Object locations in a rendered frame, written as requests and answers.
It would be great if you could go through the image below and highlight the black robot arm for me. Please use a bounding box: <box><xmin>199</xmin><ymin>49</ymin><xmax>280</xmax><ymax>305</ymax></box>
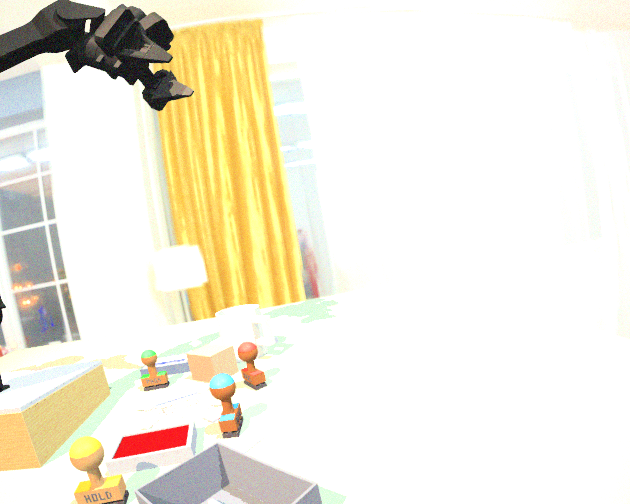
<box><xmin>0</xmin><ymin>0</ymin><xmax>174</xmax><ymax>73</ymax></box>

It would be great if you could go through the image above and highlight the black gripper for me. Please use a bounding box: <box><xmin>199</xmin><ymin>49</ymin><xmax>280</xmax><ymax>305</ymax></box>
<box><xmin>94</xmin><ymin>7</ymin><xmax>194</xmax><ymax>111</ymax></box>

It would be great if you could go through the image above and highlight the grey mug with cream handle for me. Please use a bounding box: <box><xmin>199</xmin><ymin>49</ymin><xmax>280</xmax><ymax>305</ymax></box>
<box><xmin>215</xmin><ymin>304</ymin><xmax>276</xmax><ymax>363</ymax></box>

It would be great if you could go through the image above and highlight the red rubber stamp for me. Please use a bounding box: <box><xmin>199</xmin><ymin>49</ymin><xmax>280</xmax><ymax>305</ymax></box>
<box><xmin>238</xmin><ymin>341</ymin><xmax>267</xmax><ymax>391</ymax></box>

